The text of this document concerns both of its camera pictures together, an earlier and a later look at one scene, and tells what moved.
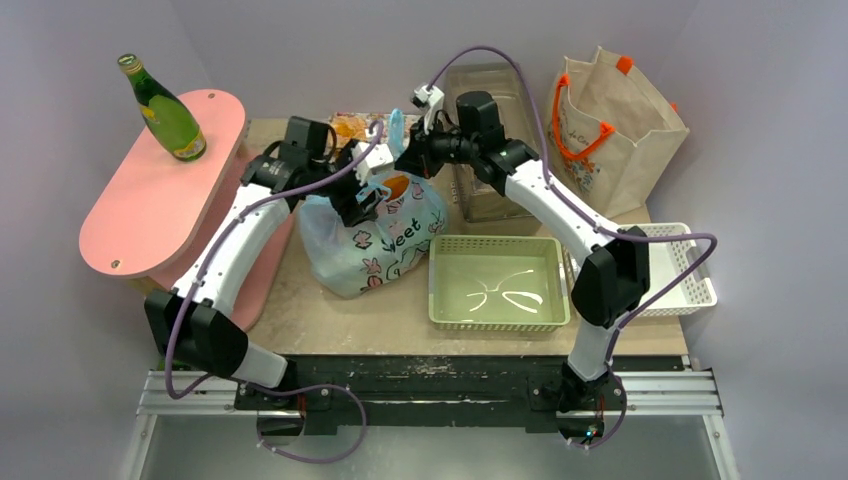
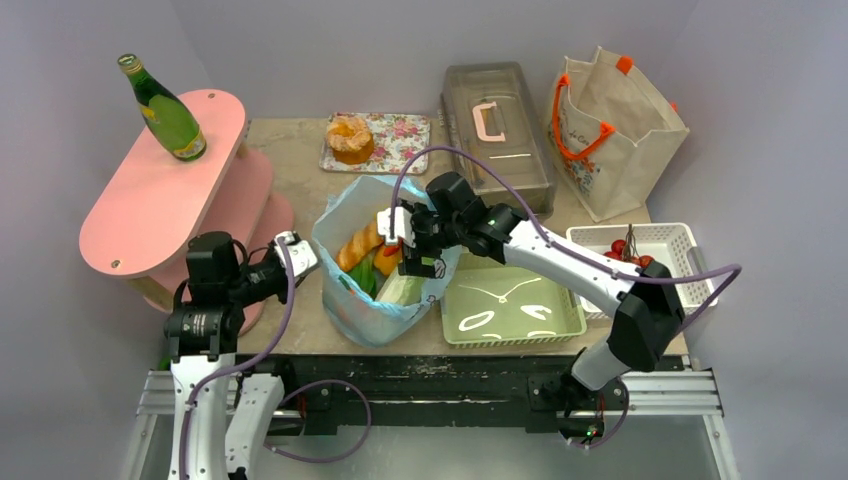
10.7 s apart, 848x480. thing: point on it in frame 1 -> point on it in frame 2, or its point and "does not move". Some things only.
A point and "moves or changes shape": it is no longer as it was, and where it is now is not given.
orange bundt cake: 350,126 does not move
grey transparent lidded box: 476,201 does not move
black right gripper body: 415,159 -> 416,250
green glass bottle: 175,127 does not move
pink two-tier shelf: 158,212 does not move
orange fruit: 398,185 -> 387,263
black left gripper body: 342,192 -> 253,282
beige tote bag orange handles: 609,132 does not move
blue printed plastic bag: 411,217 moves or changes shape
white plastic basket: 668,263 does not move
